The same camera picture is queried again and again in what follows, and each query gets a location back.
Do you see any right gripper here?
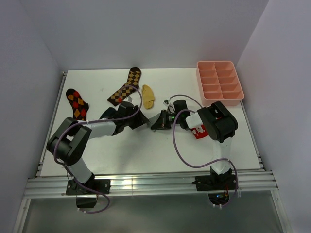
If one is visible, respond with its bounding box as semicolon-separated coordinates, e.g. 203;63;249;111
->
152;109;181;130

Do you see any grey ankle sock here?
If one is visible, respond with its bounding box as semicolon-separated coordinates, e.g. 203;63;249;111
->
149;114;159;126

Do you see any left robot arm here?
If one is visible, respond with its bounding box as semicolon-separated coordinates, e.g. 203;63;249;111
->
46;101;150;194

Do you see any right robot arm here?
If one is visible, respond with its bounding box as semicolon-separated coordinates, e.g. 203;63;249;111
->
149;100;238;189

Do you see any yellow ankle sock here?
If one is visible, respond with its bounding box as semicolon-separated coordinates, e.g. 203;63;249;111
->
142;84;155;109

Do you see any dark navy ankle sock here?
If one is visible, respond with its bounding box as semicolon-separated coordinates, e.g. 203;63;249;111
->
99;107;118;119

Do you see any brown tan argyle sock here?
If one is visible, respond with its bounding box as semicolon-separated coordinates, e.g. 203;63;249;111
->
107;67;141;106

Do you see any red santa sock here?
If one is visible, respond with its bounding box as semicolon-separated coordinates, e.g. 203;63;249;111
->
191;125;208;139

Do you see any red orange argyle sock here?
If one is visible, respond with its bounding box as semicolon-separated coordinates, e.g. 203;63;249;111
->
66;88;89;121

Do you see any pink compartment tray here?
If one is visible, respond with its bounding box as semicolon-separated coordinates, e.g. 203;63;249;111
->
196;61;244;106

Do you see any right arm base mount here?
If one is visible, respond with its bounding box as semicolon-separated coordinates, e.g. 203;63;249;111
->
191;169;238;209

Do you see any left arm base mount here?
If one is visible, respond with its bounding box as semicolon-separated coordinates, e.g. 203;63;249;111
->
65;179;111;214

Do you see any aluminium frame rail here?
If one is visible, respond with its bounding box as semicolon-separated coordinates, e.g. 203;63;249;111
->
23;170;278;199

